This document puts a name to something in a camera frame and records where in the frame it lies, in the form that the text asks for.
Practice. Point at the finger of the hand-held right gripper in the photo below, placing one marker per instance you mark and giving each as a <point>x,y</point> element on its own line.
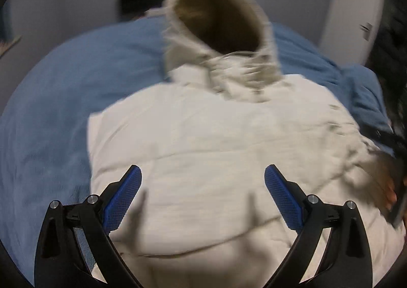
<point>380,136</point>

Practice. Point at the cream white hooded jacket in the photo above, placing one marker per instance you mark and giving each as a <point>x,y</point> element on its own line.
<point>206,135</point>

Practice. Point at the white door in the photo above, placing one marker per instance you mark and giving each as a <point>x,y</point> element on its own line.
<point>346,5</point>

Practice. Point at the blue fleece blanket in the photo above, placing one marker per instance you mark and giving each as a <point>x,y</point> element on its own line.
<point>63,100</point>

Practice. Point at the person's right hand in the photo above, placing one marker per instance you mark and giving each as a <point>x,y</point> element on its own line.
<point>388,186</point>

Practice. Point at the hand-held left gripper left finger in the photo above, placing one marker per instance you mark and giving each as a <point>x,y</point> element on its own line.
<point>124,199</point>

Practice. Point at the dark clutter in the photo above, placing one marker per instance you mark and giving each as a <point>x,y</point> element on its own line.
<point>392,53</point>

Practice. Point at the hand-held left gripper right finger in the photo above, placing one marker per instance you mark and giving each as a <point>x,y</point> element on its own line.
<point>281,199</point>

